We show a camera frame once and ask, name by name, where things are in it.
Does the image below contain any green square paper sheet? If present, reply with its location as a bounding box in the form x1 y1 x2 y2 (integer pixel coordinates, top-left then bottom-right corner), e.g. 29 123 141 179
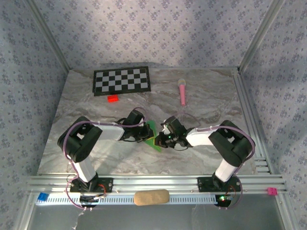
143 119 162 153

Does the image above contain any grey metal sheet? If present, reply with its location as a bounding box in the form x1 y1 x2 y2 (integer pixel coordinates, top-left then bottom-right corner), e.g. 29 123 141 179
30 194 287 230

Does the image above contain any pink toy microphone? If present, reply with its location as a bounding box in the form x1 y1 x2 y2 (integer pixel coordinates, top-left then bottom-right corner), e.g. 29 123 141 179
177 79 187 106

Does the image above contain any black white checkerboard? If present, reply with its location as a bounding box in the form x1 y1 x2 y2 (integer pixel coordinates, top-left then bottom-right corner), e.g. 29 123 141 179
92 66 152 97

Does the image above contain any small black circuit board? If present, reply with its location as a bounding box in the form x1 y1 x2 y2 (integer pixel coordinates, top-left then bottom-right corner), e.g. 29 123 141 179
214 194 233 208
79 194 107 208

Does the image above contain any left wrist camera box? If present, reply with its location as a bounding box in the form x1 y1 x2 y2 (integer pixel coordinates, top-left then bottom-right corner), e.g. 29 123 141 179
126 109 145 127

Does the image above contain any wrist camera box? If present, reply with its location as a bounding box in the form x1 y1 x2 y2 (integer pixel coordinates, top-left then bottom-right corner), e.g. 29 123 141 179
126 109 145 127
161 115 183 134

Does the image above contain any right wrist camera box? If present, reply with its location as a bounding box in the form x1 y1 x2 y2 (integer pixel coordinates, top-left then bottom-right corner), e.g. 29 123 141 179
161 115 183 134

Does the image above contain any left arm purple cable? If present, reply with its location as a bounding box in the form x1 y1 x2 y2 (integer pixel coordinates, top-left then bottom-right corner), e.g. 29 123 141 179
64 107 147 212

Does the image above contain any long aluminium mounting rail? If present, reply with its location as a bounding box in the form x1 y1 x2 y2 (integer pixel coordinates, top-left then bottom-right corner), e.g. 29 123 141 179
24 174 287 195

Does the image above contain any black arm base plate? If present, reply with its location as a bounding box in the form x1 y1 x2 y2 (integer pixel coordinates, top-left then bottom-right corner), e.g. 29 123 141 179
197 176 242 193
69 177 114 194

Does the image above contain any white slotted cable duct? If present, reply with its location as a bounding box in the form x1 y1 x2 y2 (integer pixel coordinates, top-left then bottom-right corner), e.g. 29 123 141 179
35 193 223 206

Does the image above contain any aluminium side rail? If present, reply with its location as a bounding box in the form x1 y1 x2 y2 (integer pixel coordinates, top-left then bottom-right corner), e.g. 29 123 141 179
231 68 274 174

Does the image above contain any aluminium corner post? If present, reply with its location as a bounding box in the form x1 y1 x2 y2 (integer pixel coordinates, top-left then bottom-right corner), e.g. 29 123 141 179
238 0 286 72
25 0 72 72

